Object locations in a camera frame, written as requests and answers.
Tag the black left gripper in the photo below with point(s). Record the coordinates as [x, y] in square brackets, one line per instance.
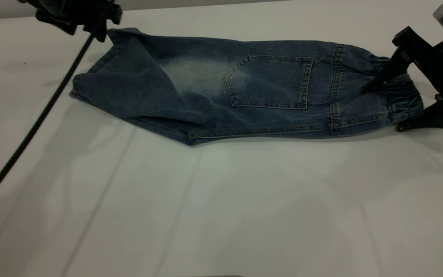
[71, 11]

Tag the blue denim jeans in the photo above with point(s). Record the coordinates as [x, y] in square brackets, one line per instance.
[244, 84]

